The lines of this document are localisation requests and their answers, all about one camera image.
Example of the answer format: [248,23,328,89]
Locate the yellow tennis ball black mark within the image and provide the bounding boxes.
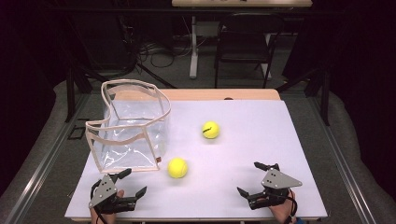
[201,120,221,140]

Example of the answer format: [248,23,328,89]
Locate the clear plastic bag beige trim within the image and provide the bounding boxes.
[84,78,172,174]

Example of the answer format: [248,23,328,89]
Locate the person's left hand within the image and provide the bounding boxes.
[89,189,125,224]

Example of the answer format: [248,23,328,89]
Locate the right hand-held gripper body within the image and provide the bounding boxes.
[248,167,304,210]

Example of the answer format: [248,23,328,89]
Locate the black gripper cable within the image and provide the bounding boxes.
[289,188,299,224]
[90,181,106,224]

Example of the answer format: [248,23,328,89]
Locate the person's right hand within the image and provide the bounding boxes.
[269,189,297,224]

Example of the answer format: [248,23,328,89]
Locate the white table sheet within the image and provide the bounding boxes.
[64,99,329,219]

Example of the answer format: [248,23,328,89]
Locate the bundle of floor cables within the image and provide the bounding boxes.
[136,38,195,69]

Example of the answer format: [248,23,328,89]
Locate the black stand leg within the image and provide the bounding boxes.
[135,63,177,90]

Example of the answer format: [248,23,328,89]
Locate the black folding chair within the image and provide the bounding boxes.
[214,12,286,90]

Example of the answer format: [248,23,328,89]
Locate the black metal stand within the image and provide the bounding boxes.
[64,66,94,123]
[276,66,331,126]

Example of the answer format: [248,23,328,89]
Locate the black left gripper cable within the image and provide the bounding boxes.
[90,181,106,224]

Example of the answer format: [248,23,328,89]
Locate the aluminium floor rail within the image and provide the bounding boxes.
[311,95,378,224]
[4,92,92,224]

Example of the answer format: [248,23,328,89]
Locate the plain yellow tennis ball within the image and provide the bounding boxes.
[167,157,189,179]

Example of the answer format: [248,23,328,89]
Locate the white metal desk leg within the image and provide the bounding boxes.
[189,15,200,79]

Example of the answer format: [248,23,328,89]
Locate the light wooden desk top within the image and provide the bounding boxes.
[171,0,313,7]

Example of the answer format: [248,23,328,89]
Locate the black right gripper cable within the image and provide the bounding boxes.
[289,188,299,224]

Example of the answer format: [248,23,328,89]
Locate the wooden table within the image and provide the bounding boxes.
[64,88,329,222]

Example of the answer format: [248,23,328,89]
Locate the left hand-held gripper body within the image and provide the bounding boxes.
[88,174,138,216]

